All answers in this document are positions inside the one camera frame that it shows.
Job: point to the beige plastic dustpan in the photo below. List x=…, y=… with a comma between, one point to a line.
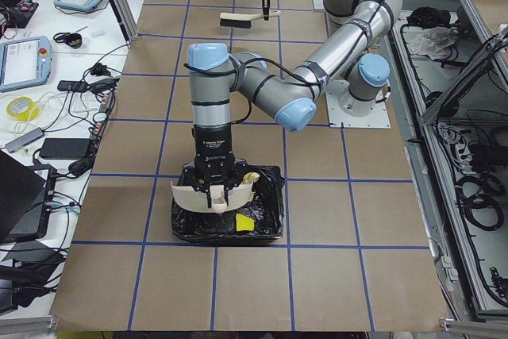
x=195, y=201

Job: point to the beige hand brush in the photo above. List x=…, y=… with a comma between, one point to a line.
x=244, y=20

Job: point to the yellow green sponge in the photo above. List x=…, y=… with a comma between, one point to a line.
x=244, y=223

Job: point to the black lined trash bin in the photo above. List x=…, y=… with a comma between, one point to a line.
x=251, y=214

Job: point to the black power adapter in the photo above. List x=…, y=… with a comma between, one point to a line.
x=64, y=148

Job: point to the black laptop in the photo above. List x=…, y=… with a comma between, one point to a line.
x=26, y=195

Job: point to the yellow tape roll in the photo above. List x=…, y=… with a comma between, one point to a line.
x=23, y=109

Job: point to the lower teach pendant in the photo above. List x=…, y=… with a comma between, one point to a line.
x=25, y=63

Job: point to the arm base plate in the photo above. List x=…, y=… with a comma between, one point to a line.
x=344, y=111

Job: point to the black handled scissors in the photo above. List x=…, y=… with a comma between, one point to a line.
x=59, y=37

